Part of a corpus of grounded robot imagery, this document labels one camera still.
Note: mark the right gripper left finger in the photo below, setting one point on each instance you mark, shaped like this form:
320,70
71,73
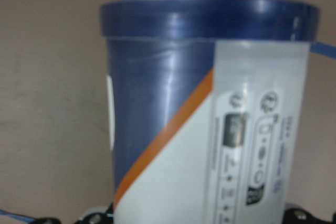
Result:
98,214

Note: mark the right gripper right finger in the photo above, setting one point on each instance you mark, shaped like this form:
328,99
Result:
295,214

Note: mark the white blue tennis ball can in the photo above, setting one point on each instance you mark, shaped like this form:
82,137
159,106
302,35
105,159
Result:
204,102

